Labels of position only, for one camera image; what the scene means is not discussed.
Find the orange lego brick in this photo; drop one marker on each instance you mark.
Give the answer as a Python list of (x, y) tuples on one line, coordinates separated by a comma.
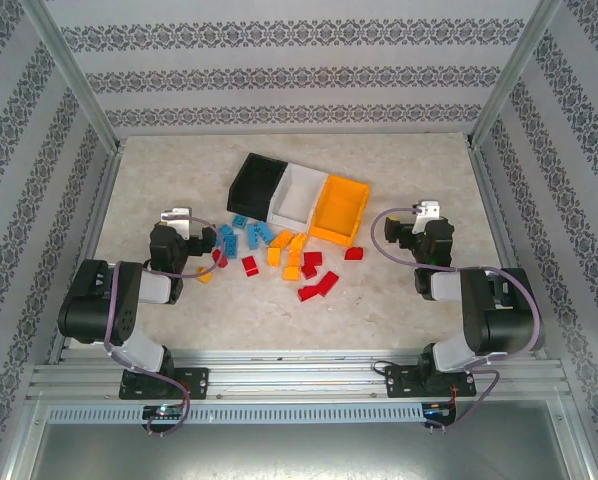
[(204, 275), (299, 241), (274, 256), (291, 273), (294, 258), (282, 239)]

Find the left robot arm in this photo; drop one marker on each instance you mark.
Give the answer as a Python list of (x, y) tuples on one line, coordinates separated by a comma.
[(99, 300)]

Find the black plastic bin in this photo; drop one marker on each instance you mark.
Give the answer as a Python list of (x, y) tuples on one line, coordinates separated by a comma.
[(251, 187)]

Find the aluminium side rail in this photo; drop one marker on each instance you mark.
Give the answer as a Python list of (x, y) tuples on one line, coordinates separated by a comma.
[(489, 190), (106, 190)]

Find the white plastic bin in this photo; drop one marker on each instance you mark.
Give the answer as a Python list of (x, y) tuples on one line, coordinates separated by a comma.
[(294, 197)]

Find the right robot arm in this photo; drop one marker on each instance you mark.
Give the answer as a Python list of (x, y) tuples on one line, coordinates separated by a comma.
[(509, 320)]

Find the red lego brick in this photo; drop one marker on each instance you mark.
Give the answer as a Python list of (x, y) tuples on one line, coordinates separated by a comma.
[(309, 293), (354, 253), (220, 257), (250, 265), (313, 259), (329, 281), (309, 271)]

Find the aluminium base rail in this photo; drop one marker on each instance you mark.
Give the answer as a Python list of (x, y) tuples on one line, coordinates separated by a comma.
[(299, 375)]

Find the small blue lego brick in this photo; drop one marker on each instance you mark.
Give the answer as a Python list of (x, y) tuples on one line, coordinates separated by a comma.
[(239, 220)]

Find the aluminium frame post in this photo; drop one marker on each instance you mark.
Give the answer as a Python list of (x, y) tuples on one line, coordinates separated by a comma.
[(513, 70), (71, 70)]

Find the orange plastic bin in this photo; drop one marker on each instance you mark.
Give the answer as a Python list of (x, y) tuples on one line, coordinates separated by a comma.
[(336, 210)]

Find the small circuit board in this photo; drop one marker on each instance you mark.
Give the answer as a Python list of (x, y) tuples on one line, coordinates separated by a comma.
[(439, 410), (164, 411)]

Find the grey metal panel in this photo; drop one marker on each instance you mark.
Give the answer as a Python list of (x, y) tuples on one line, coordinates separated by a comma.
[(299, 455)]

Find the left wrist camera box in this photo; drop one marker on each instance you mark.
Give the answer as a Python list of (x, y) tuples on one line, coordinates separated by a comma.
[(176, 217)]

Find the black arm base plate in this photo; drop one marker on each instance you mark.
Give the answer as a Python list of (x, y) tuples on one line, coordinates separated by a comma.
[(196, 382), (399, 382)]

